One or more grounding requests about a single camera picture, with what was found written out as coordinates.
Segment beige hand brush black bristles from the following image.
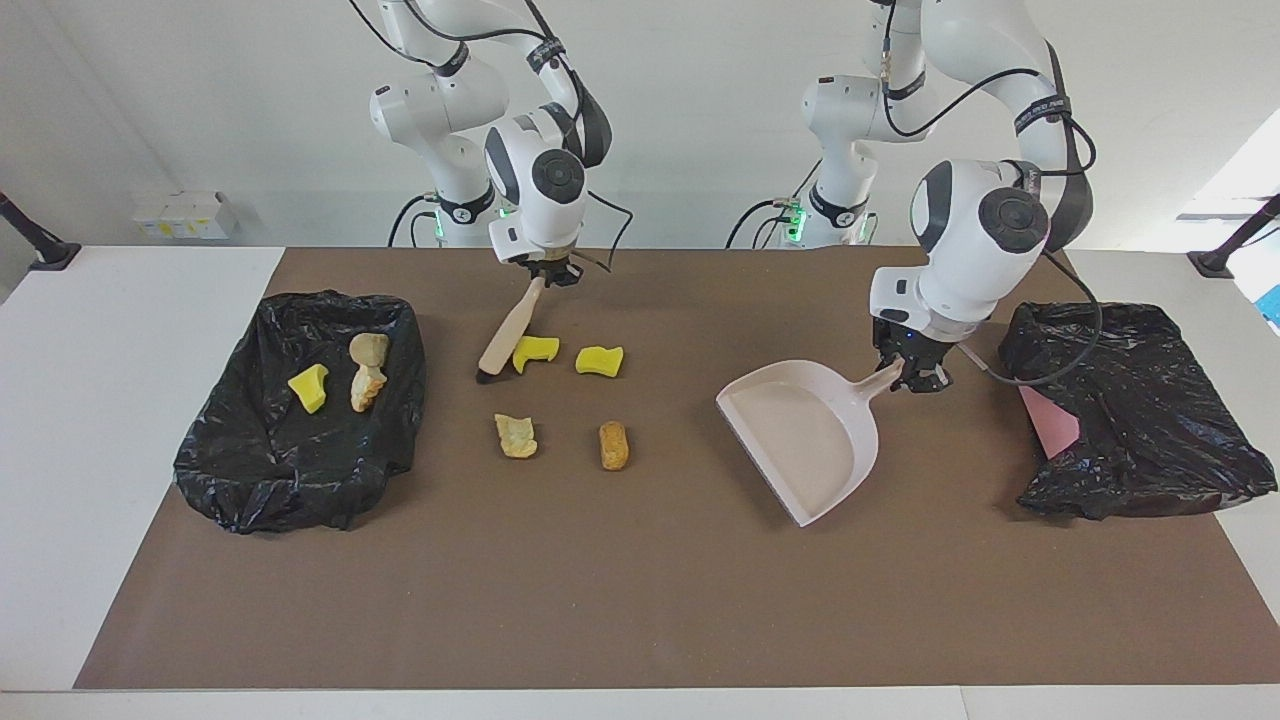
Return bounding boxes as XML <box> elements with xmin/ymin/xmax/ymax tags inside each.
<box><xmin>476</xmin><ymin>275</ymin><xmax>549</xmax><ymax>386</ymax></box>

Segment notched yellow sponge piece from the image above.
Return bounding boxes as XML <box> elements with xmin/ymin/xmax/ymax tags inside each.
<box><xmin>512</xmin><ymin>336</ymin><xmax>561</xmax><ymax>376</ymax></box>

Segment beige plastic dustpan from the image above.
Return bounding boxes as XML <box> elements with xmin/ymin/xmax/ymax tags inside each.
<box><xmin>715</xmin><ymin>358</ymin><xmax>906</xmax><ymax>528</ymax></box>

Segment pale torn bread chunk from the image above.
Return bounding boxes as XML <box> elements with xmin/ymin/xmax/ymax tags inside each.
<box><xmin>494</xmin><ymin>413</ymin><xmax>539</xmax><ymax>460</ymax></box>

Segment orange striped bread slice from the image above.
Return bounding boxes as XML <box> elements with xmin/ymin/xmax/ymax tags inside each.
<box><xmin>350</xmin><ymin>364</ymin><xmax>388</xmax><ymax>413</ymax></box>

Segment wedge yellow sponge piece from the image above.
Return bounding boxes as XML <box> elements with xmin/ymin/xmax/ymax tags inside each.
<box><xmin>287</xmin><ymin>363</ymin><xmax>330</xmax><ymax>415</ymax></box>

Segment pink plastic bin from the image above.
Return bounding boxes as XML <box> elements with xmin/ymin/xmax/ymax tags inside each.
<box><xmin>1015</xmin><ymin>378</ymin><xmax>1081</xmax><ymax>461</ymax></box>

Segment black trash bag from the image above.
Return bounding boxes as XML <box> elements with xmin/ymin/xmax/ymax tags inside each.
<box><xmin>998</xmin><ymin>300</ymin><xmax>1279</xmax><ymax>521</ymax></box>

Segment black bag lined bin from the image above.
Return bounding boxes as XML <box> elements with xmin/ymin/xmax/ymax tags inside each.
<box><xmin>173</xmin><ymin>291</ymin><xmax>428</xmax><ymax>534</ymax></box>

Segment black clamp stand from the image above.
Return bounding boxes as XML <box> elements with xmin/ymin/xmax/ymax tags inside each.
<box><xmin>0</xmin><ymin>192</ymin><xmax>82</xmax><ymax>271</ymax></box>
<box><xmin>1188</xmin><ymin>195</ymin><xmax>1280</xmax><ymax>279</ymax></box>

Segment brown table mat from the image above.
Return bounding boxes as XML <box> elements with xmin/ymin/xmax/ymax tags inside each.
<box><xmin>74</xmin><ymin>247</ymin><xmax>1280</xmax><ymax>691</ymax></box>

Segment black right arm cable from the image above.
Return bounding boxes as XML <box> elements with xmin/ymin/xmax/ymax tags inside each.
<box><xmin>350</xmin><ymin>0</ymin><xmax>634</xmax><ymax>273</ymax></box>

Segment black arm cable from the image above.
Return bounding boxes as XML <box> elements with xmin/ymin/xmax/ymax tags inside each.
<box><xmin>880</xmin><ymin>0</ymin><xmax>1104</xmax><ymax>388</ymax></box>
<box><xmin>350</xmin><ymin>0</ymin><xmax>634</xmax><ymax>273</ymax></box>

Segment black right base cable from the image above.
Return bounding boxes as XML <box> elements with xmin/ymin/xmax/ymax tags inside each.
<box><xmin>388</xmin><ymin>193</ymin><xmax>443</xmax><ymax>248</ymax></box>

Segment black base cable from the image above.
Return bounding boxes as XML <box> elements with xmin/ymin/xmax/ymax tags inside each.
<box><xmin>388</xmin><ymin>193</ymin><xmax>443</xmax><ymax>248</ymax></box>
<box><xmin>727</xmin><ymin>198</ymin><xmax>801</xmax><ymax>249</ymax></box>

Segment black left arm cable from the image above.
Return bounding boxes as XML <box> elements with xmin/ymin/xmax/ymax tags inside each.
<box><xmin>880</xmin><ymin>0</ymin><xmax>1104</xmax><ymax>388</ymax></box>

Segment black left base cable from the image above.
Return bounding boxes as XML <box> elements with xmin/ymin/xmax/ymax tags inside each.
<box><xmin>727</xmin><ymin>198</ymin><xmax>801</xmax><ymax>249</ymax></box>

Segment white wall boxes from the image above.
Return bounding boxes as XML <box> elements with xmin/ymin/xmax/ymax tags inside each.
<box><xmin>132</xmin><ymin>191</ymin><xmax>238</xmax><ymax>241</ymax></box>

